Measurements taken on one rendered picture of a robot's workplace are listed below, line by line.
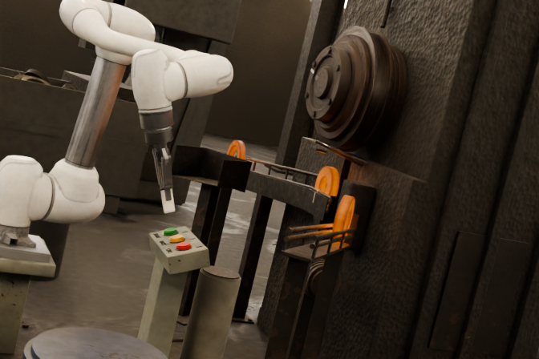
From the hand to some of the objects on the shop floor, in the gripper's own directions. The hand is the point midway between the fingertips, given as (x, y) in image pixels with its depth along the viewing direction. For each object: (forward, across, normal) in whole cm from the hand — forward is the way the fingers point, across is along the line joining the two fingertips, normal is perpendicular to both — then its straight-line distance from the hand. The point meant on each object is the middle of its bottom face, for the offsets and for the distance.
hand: (168, 199), depth 220 cm
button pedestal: (+66, -7, +21) cm, 70 cm away
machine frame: (+106, +62, -88) cm, 151 cm away
